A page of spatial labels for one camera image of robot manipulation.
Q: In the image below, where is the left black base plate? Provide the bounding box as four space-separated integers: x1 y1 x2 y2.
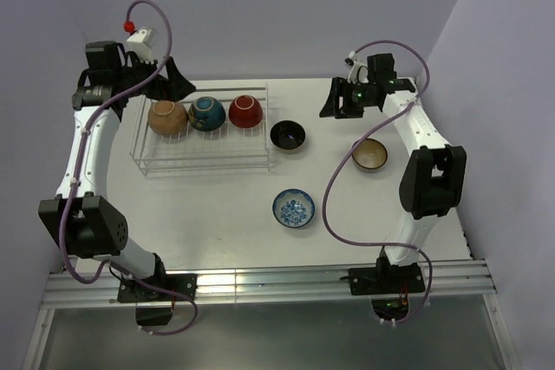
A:
117 274 198 303

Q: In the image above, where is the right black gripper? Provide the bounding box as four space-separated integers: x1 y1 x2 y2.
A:
318 77 376 120

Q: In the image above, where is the small tan bowl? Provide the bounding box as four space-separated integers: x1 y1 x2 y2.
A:
351 139 389 172

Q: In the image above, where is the black glazed bowl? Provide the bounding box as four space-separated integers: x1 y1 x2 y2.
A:
270 120 306 153

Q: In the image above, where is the blue white patterned bowl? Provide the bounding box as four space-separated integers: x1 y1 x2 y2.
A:
271 188 316 229

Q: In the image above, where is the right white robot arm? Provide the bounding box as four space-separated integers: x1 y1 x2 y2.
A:
319 51 467 292

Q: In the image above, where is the tan bowl speckled outside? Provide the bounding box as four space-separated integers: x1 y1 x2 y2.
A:
147 101 188 136

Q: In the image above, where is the white wire dish rack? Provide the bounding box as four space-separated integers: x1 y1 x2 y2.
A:
129 80 271 176

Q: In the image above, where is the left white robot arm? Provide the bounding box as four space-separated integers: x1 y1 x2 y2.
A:
38 41 196 300

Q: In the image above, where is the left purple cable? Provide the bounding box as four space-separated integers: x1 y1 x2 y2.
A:
56 0 199 337

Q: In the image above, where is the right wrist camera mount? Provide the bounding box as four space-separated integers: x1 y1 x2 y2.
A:
344 51 369 84

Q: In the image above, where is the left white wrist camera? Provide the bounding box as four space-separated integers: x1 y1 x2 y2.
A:
123 21 158 64

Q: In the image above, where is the white bowl red outside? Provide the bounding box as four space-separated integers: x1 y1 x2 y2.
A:
228 94 264 129

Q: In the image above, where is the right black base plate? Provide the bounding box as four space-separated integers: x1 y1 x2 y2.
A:
346 267 426 295

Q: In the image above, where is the tan bowl dark rim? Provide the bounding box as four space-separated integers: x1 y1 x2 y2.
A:
188 96 226 132

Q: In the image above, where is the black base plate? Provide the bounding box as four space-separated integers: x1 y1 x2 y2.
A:
346 267 426 295
117 274 198 303

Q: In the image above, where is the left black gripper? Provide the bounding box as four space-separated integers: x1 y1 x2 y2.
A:
116 52 196 102

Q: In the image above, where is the aluminium rail frame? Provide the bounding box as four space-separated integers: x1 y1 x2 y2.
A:
25 77 521 370

